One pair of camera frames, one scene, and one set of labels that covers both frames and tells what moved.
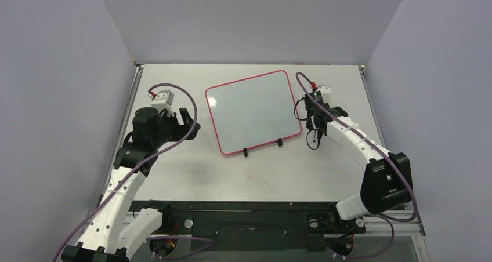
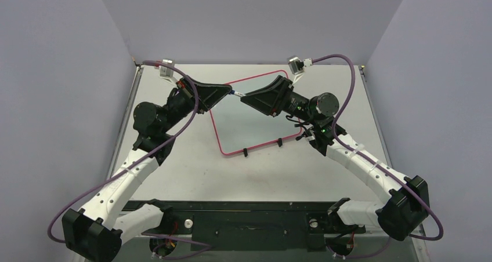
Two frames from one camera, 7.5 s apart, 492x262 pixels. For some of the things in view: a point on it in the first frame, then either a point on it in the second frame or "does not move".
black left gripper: [181, 129] -> [210, 95]
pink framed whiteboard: [253, 111] does not move
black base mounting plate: [302, 226] does not move
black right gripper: [321, 119] -> [283, 97]
